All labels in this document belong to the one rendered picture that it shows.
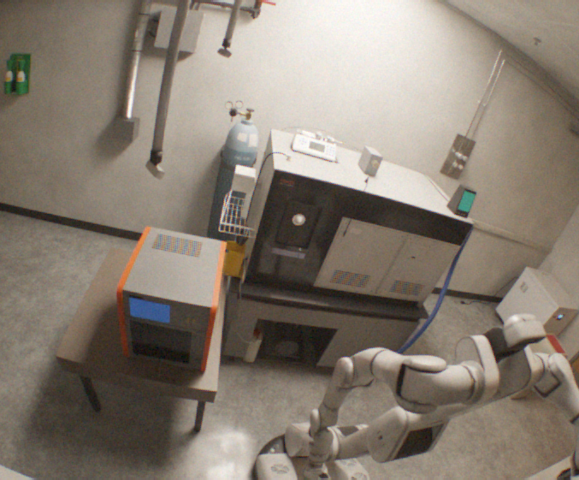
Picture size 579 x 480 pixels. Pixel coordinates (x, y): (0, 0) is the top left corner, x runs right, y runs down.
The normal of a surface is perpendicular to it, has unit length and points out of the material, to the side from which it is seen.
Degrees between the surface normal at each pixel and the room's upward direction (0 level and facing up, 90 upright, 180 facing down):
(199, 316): 90
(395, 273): 90
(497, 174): 90
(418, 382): 75
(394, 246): 90
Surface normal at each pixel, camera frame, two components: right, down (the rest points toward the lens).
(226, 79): 0.07, 0.57
